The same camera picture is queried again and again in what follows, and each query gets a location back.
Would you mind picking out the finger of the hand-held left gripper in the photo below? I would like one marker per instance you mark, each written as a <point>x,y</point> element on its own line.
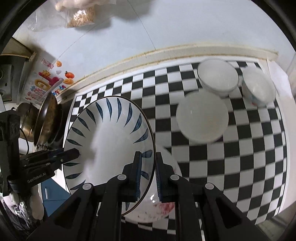
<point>69,155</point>
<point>54,151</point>

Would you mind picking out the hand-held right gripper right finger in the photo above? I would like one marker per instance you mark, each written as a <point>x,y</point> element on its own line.
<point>159,179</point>

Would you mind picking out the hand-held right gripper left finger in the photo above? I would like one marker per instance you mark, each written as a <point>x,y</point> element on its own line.
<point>136,176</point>

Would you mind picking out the white plate red print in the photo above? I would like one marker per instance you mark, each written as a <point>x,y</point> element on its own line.
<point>150,213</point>

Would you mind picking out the blue leaf striped white plate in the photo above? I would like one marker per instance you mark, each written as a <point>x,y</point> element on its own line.
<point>111,129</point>

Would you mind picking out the plain white bowl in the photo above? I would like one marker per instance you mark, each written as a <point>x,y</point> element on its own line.
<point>202,115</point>

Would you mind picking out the white bowl blue pattern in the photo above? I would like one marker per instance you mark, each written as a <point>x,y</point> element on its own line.
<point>217,76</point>

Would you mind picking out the white bowl red blue print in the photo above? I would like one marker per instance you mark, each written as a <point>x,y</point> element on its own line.
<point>257,87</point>

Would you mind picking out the person's left hand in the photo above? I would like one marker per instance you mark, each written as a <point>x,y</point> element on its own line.
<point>37,204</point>

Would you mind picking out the steel steamer pot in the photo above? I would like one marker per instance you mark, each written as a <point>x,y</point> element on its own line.
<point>29,119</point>

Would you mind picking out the black wok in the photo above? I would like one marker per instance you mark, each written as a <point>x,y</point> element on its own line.
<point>47,118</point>

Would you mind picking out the blue kitchen cabinet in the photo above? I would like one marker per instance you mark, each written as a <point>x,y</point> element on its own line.
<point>54,194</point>

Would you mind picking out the black range hood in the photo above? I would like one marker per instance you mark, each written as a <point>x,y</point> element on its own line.
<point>13,69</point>

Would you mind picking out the black white checkered mat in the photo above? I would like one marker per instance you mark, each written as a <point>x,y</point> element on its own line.
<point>242,162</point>

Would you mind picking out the clear plastic bag with food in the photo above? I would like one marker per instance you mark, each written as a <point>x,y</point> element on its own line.
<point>81,16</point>

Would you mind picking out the white paper sheet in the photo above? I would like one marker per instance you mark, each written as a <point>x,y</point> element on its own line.
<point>278,76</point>

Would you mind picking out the colourful wall stickers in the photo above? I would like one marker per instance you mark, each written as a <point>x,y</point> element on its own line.
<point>46,81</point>

